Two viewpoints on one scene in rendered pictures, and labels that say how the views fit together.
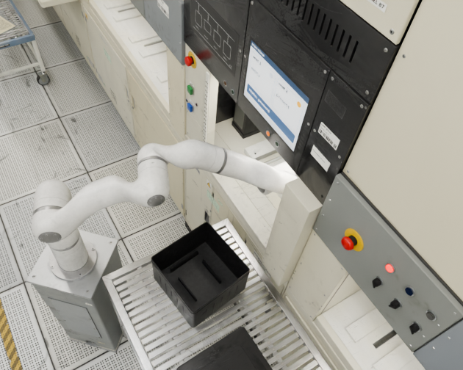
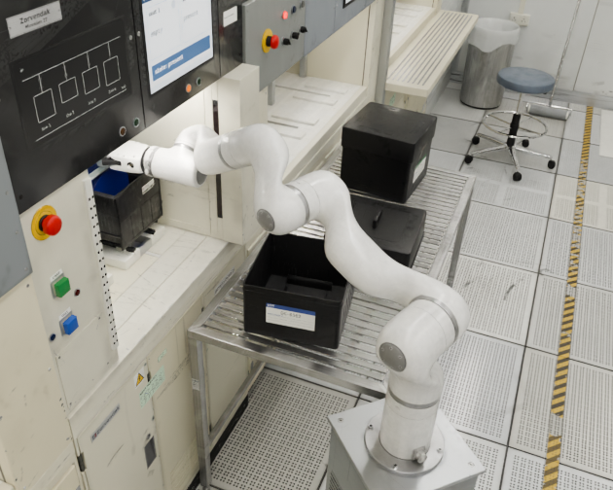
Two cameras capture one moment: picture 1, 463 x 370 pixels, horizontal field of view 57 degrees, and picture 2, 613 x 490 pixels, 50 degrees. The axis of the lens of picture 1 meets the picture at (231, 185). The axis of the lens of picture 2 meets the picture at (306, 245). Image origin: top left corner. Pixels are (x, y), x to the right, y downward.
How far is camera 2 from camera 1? 2.06 m
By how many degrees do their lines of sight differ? 79
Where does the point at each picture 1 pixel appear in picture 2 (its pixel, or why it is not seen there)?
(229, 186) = (150, 314)
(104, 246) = (351, 423)
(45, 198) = (428, 311)
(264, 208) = (162, 270)
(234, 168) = not seen: hidden behind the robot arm
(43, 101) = not seen: outside the picture
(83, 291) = not seen: hidden behind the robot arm
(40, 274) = (460, 459)
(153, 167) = (303, 180)
